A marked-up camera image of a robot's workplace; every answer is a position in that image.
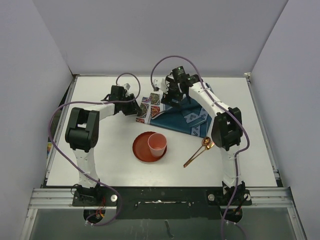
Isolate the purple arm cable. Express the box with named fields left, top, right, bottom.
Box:
left=151, top=55, right=251, bottom=240
left=47, top=72, right=141, bottom=227

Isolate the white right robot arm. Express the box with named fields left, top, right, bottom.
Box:
left=150, top=66, right=245, bottom=205

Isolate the copper spoon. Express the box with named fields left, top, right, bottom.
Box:
left=183, top=136, right=211, bottom=168

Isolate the pink plastic cup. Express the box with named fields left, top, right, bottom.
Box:
left=147, top=133, right=167, bottom=158

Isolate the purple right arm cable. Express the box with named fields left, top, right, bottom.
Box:
left=151, top=55, right=251, bottom=240

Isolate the aluminium front rail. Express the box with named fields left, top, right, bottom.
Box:
left=28, top=187, right=294, bottom=209

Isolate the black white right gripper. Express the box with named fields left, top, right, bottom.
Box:
left=161, top=77, right=185, bottom=108

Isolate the red round plate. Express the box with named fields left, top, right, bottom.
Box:
left=132, top=131, right=167, bottom=164

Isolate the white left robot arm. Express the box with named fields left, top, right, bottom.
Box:
left=65, top=83, right=142, bottom=206

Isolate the copper fork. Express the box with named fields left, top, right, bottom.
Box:
left=183, top=141, right=215, bottom=168

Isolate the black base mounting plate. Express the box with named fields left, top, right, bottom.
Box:
left=72, top=186, right=252, bottom=224

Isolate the blue patterned placemat cloth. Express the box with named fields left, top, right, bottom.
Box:
left=136, top=92, right=212, bottom=138

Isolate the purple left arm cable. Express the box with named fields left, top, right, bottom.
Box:
left=47, top=72, right=141, bottom=227

